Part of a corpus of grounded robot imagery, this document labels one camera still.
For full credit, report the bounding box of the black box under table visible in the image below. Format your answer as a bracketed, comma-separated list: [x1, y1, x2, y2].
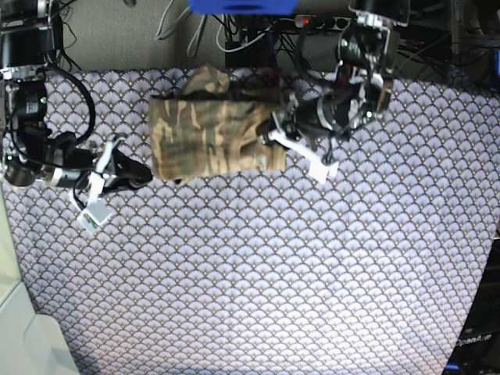
[224, 39, 276, 69]

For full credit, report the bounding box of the camouflage T-shirt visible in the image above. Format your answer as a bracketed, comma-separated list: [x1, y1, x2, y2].
[148, 65, 286, 183]

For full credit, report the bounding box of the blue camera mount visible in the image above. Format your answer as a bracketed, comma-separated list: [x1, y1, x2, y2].
[189, 0, 298, 15]

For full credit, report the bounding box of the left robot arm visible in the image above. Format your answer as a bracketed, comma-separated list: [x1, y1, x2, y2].
[262, 1, 411, 184]

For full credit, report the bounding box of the black OpenArm case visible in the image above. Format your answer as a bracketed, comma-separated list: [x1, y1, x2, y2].
[443, 238, 499, 374]

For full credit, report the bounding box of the black power strip red switch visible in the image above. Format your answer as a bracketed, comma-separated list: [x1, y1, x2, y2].
[294, 14, 352, 31]

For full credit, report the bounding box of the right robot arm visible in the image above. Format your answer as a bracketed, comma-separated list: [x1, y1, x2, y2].
[1, 1, 152, 234]

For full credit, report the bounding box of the patterned blue tablecloth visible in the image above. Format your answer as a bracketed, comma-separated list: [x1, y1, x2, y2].
[4, 80, 499, 374]

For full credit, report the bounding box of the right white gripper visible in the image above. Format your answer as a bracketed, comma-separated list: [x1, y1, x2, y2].
[69, 134, 153, 234]

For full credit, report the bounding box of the white plastic bin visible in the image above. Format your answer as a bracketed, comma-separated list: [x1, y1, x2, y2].
[1, 199, 79, 374]

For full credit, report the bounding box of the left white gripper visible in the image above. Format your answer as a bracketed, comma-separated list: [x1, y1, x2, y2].
[267, 99, 340, 184]

